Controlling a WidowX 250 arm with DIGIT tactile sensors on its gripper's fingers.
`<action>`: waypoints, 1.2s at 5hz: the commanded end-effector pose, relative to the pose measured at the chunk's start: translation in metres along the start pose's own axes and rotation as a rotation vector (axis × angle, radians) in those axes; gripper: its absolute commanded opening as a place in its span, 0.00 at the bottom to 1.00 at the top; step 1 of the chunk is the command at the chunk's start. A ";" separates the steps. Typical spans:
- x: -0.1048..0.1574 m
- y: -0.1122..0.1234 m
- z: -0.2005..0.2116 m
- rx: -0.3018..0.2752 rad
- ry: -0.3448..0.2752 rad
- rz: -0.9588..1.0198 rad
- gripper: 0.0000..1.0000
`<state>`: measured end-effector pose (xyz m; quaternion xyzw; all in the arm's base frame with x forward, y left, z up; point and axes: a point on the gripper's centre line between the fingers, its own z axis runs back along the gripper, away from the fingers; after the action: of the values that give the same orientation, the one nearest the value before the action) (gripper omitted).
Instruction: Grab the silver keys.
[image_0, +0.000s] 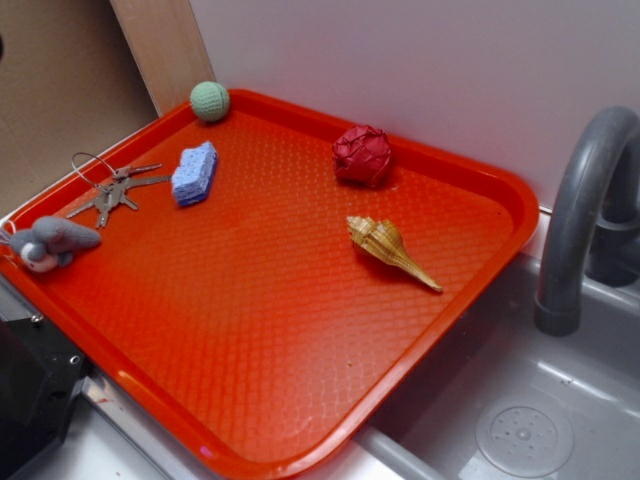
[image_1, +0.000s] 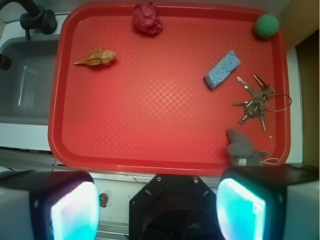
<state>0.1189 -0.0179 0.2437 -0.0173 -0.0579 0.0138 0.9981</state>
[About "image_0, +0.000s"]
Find grey plastic sink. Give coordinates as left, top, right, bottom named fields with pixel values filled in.
left=357, top=255, right=639, bottom=479

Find brown spiral seashell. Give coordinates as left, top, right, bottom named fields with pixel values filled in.
left=346, top=216, right=443, bottom=293

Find red woven ball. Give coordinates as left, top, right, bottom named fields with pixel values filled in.
left=332, top=125, right=392, bottom=188

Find grey plush toy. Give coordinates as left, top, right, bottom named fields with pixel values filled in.
left=1, top=216, right=101, bottom=273

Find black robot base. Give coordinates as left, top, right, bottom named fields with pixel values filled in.
left=0, top=274, right=92, bottom=480

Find grey faucet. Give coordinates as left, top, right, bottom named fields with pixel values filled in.
left=534, top=106, right=639, bottom=336

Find blue sponge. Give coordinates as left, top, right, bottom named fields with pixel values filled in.
left=171, top=141, right=218, bottom=207

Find wooden board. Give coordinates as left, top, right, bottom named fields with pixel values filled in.
left=110, top=0, right=215, bottom=115

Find red plastic tray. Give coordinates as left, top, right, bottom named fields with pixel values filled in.
left=1, top=90, right=538, bottom=479

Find silver keys on wire ring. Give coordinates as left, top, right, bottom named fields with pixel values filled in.
left=65, top=152, right=171, bottom=229

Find green crocheted ball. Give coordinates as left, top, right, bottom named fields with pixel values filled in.
left=190, top=81, right=231, bottom=122

